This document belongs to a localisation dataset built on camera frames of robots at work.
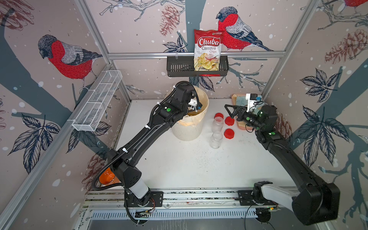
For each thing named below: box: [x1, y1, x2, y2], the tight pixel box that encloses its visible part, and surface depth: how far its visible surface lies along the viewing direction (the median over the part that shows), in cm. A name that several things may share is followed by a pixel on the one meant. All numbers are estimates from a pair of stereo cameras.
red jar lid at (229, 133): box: [223, 128, 235, 140], surface depth 100 cm
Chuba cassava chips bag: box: [193, 29, 225, 71], surface depth 87 cm
